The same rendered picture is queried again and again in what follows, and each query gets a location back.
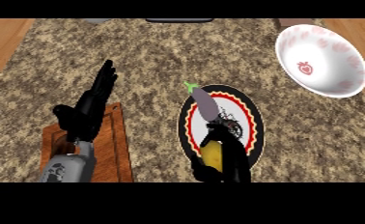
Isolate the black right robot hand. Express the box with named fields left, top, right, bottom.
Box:
left=189, top=121, right=253, bottom=183

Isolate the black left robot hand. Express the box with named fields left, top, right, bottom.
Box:
left=52, top=59, right=120, bottom=144

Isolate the yellow lemon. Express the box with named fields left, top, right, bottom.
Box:
left=198, top=139, right=223, bottom=174

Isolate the black red white patterned plate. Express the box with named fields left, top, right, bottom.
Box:
left=178, top=84, right=265, bottom=170

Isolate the white bowl with red print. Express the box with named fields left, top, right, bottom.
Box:
left=274, top=23, right=365, bottom=99

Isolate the brown wooden cutting board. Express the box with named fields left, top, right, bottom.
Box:
left=39, top=101, right=136, bottom=183

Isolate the grey eggplant with green stem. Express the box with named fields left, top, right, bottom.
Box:
left=182, top=80, right=223, bottom=124

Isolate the grey rounded object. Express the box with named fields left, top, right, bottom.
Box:
left=83, top=17, right=114, bottom=25

